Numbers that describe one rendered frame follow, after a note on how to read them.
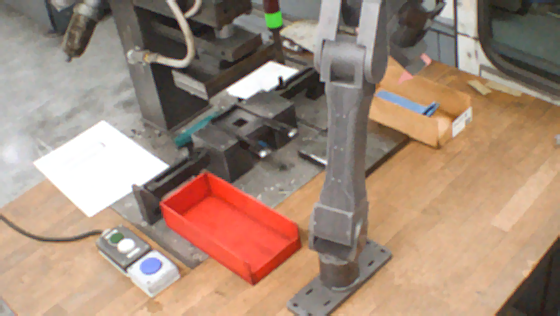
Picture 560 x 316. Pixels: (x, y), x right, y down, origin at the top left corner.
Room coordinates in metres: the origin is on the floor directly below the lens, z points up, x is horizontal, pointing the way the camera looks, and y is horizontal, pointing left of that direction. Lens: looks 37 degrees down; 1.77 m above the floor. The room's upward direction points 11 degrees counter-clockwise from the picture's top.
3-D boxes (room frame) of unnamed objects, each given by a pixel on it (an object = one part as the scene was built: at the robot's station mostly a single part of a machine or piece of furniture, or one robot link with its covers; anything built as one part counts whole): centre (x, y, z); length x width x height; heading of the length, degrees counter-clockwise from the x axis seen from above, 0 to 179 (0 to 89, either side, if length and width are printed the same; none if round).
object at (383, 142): (1.14, -0.15, 0.91); 0.17 x 0.16 x 0.02; 128
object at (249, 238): (0.95, 0.12, 0.93); 0.25 x 0.12 x 0.06; 38
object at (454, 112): (1.22, -0.29, 0.93); 0.25 x 0.13 x 0.08; 38
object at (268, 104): (1.20, 0.06, 0.98); 0.20 x 0.10 x 0.01; 128
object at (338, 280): (0.79, -0.06, 0.94); 0.20 x 0.07 x 0.08; 128
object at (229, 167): (1.20, 0.06, 0.94); 0.20 x 0.10 x 0.07; 128
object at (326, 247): (0.80, -0.06, 1.00); 0.09 x 0.06 x 0.06; 52
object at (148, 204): (1.05, 0.26, 0.95); 0.06 x 0.03 x 0.09; 128
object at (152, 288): (0.87, 0.26, 0.90); 0.07 x 0.07 x 0.06; 38
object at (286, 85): (1.34, -0.06, 0.95); 0.15 x 0.03 x 0.10; 128
